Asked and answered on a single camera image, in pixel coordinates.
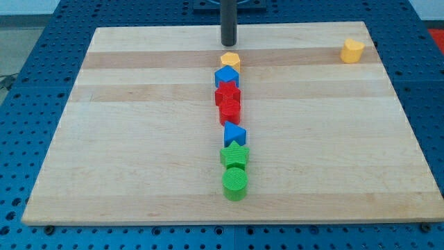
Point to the yellow hexagon block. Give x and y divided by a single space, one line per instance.
231 59

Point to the yellow heart block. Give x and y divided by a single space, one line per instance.
352 51

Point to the blue triangle block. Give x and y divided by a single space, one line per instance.
233 132

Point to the red cylinder block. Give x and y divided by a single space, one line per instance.
229 111

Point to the red star block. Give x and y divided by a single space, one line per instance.
227 90

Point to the green star block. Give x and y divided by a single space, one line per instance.
234 155

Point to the blue cube block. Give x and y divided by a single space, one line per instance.
226 74

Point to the green cylinder block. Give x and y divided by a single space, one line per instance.
235 183

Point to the wooden board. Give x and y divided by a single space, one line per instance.
138 142

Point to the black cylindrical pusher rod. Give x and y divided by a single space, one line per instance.
228 17

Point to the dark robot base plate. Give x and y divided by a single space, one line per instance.
203 6

